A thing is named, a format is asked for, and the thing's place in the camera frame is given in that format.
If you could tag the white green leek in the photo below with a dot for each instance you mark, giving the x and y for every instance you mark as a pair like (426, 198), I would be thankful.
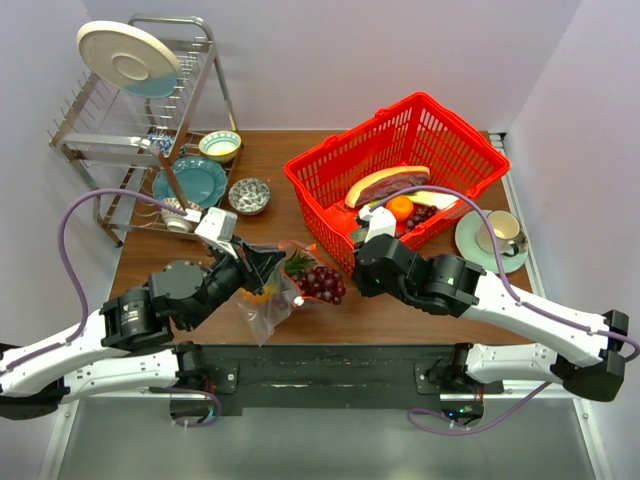
(423, 198)

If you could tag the aluminium frame rail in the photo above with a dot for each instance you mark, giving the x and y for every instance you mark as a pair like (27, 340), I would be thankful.
(588, 432)

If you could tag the black white patterned bowl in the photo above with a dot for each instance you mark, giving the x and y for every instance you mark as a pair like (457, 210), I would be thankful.
(249, 196)

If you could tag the mint green saucer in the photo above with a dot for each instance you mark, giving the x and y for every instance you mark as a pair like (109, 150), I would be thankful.
(466, 244)

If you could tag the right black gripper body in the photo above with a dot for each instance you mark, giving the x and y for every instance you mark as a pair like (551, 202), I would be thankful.
(370, 286)

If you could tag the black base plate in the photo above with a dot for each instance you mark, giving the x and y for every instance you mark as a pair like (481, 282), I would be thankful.
(327, 376)

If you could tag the purple grape bunch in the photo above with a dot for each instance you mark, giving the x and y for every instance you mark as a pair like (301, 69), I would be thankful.
(419, 216)
(321, 284)

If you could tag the metal dish rack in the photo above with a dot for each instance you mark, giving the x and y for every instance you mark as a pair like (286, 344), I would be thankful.
(106, 127)

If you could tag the clear zip top bag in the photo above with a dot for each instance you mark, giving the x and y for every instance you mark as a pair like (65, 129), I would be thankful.
(263, 319)

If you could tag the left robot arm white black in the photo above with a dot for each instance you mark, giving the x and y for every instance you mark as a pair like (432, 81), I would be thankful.
(125, 344)

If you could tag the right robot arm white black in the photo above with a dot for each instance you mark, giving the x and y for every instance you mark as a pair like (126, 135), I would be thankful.
(578, 350)

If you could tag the small toy pineapple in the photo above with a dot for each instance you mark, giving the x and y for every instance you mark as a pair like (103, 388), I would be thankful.
(280, 286)

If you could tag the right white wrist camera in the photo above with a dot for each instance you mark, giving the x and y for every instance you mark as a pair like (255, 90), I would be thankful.
(373, 222)

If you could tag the orange fruit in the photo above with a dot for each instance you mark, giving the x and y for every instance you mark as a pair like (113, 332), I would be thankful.
(400, 207)

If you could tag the teal scalloped plate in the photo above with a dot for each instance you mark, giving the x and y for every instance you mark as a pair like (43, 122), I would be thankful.
(203, 181)

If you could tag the large white blue plate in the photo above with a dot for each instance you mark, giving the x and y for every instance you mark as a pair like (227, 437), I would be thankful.
(129, 58)

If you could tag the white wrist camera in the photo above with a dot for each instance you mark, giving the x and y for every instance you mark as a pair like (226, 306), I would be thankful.
(373, 222)
(216, 228)

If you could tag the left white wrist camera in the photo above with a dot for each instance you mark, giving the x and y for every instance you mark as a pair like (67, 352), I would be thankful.
(216, 228)

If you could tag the red plastic shopping basket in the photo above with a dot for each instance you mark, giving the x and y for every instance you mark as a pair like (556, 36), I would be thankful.
(416, 130)

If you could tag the blue patterned dish in rack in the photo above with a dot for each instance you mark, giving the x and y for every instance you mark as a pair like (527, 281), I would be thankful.
(163, 140)

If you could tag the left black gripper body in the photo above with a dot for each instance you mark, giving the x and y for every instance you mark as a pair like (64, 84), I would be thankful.
(228, 275)

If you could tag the yellow rimmed teal bowl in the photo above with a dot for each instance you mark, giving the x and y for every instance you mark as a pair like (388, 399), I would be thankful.
(220, 146)

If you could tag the cream enamel mug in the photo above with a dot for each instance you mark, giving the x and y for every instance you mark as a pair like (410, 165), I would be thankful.
(510, 237)

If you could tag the patterned bowl in rack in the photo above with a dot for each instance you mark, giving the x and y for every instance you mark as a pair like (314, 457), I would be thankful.
(179, 223)

